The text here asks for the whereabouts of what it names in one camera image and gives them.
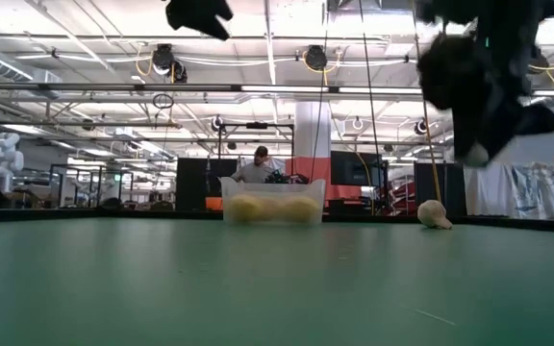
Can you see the orange box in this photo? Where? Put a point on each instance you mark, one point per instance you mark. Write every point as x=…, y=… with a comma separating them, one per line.
x=213, y=204

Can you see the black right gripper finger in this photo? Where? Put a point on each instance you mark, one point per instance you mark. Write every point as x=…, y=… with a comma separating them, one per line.
x=536, y=120
x=469, y=127

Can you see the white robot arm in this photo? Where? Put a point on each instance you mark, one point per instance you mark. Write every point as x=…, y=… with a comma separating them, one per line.
x=5, y=158

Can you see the black monitor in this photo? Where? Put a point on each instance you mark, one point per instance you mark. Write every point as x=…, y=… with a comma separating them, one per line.
x=349, y=168

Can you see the black partition panel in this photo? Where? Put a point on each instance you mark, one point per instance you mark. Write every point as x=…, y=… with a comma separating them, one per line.
x=450, y=187
x=193, y=185

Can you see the clear plastic bin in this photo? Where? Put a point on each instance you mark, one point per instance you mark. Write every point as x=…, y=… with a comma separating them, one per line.
x=272, y=190

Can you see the blue patterned cloth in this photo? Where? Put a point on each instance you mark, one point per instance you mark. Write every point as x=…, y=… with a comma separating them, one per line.
x=546, y=187

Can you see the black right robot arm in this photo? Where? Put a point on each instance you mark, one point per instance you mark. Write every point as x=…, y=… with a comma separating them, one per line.
x=498, y=19

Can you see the beige toy garlic bulb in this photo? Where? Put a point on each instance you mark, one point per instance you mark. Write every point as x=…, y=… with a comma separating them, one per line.
x=432, y=212

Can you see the green table mat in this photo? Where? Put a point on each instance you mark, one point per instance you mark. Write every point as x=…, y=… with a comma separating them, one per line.
x=113, y=288

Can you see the black metal frame stand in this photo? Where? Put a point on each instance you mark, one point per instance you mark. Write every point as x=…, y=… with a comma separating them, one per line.
x=257, y=125

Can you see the white cloth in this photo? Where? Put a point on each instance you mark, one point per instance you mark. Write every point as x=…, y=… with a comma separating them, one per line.
x=488, y=187

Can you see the person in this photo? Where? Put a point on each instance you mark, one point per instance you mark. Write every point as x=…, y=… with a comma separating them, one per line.
x=255, y=174

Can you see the white and orange column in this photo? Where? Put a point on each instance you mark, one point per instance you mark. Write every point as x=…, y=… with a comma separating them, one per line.
x=313, y=144

